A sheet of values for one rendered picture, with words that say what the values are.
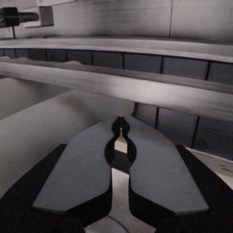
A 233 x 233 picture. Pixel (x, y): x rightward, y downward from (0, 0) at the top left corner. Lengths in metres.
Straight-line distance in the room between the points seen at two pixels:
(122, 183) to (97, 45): 0.18
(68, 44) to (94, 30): 0.05
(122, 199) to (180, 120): 0.17
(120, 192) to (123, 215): 0.06
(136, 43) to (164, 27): 0.05
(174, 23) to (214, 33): 0.04
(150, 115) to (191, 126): 0.04
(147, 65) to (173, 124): 0.06
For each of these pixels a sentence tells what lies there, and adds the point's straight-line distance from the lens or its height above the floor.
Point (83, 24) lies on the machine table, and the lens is 0.27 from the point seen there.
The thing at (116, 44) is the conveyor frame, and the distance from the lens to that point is 0.18.
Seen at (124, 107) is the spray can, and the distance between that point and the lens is 0.16.
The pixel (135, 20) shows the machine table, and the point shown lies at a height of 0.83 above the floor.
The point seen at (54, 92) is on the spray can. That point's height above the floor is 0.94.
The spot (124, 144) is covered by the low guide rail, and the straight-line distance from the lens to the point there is 0.17.
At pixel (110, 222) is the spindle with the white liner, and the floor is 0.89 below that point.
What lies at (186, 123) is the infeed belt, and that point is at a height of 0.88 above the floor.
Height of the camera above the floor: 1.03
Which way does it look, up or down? 49 degrees down
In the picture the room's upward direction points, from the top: 128 degrees counter-clockwise
